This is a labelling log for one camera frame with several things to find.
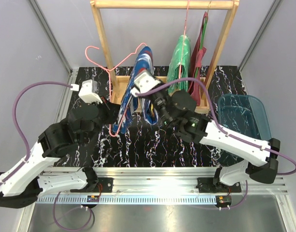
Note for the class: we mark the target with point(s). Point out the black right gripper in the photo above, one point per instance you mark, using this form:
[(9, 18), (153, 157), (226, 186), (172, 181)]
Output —
[(147, 96)]

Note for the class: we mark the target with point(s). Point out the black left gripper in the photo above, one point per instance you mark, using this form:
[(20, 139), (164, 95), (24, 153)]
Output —
[(105, 106)]

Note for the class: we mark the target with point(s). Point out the green patterned trousers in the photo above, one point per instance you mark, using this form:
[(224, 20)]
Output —
[(180, 61)]

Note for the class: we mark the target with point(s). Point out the blue patterned trousers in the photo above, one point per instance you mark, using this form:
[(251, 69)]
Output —
[(129, 103)]

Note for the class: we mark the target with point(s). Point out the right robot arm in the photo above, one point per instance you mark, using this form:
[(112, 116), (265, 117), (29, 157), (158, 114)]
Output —
[(178, 113)]

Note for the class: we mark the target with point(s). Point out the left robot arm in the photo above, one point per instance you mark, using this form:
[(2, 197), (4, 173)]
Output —
[(23, 184)]

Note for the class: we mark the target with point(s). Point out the green plastic hanger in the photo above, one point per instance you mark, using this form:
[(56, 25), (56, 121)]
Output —
[(200, 49)]

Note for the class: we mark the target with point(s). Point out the maroon tank top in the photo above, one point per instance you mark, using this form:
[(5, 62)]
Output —
[(194, 87)]

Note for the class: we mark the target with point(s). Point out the teal plastic bin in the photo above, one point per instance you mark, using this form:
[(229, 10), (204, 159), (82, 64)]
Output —
[(244, 114)]

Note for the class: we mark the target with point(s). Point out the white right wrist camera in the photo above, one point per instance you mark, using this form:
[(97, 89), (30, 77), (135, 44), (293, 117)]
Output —
[(144, 82)]

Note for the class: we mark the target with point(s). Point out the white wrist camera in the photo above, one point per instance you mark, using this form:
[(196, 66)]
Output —
[(87, 91), (144, 82)]

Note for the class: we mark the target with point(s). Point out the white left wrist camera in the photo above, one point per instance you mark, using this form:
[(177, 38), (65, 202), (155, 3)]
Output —
[(87, 91)]

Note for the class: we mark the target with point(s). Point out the aluminium frame rail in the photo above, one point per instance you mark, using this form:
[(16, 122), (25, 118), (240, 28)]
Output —
[(65, 99)]

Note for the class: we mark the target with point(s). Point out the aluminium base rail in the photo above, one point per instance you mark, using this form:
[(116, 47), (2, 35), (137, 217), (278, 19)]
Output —
[(155, 186)]

